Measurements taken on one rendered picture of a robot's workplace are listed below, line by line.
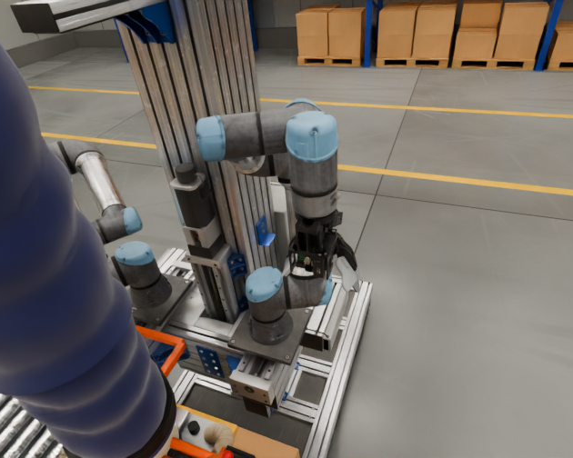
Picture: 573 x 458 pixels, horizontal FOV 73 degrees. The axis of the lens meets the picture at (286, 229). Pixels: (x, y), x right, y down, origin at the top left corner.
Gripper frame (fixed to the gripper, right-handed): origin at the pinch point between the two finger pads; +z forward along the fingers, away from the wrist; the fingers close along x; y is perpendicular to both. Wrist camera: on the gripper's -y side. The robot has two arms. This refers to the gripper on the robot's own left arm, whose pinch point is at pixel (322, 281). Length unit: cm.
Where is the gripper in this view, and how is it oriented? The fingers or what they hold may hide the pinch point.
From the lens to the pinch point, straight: 79.3
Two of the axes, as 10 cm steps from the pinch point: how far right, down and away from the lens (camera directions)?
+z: 0.8, 7.8, 6.2
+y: -3.6, 6.0, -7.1
